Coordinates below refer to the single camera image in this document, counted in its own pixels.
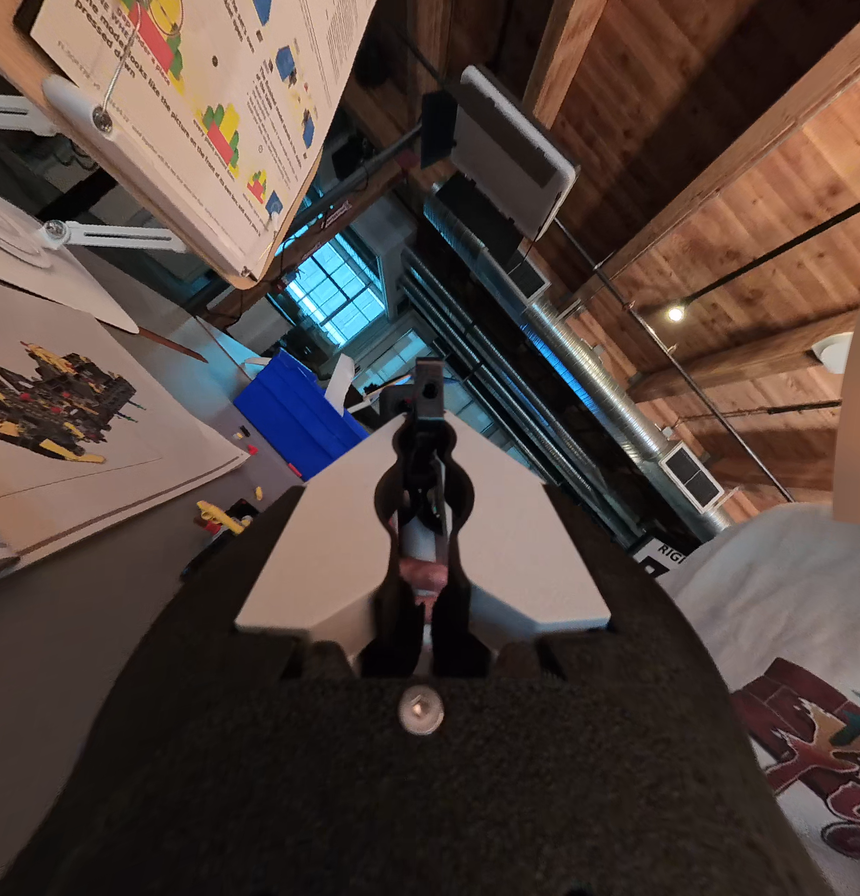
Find person's right hand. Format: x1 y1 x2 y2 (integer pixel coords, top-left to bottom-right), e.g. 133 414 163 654
400 560 450 607

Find black lego frame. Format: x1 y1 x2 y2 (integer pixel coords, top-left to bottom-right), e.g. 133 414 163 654
398 357 449 540

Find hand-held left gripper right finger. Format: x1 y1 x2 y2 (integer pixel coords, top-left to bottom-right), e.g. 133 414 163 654
438 413 610 662

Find lego car model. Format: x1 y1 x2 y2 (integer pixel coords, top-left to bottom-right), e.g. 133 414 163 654
195 498 260 537

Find white paper slip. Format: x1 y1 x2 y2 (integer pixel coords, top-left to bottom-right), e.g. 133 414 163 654
324 353 358 415

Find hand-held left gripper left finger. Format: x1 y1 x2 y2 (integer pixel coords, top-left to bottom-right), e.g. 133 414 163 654
235 413 411 662

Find square code card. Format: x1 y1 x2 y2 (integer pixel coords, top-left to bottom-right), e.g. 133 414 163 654
633 538 692 581

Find air vent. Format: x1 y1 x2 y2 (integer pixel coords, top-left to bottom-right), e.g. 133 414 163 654
658 442 727 511
507 252 552 303

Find metal air duct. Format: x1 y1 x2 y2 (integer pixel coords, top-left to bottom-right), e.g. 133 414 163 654
423 178 736 541

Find blue plastic bin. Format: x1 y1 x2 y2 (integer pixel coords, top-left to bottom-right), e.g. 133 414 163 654
234 350 372 481

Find ceiling light panel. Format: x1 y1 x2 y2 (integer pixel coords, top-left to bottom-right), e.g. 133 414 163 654
419 64 580 241

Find white ceiling sensor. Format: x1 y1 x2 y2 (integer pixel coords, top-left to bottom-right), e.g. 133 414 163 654
813 334 855 374

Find scattered small lego pieces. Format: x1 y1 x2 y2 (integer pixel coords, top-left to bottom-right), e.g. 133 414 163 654
230 423 306 502

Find lego instruction booklet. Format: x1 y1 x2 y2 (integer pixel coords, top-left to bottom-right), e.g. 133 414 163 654
0 276 253 586

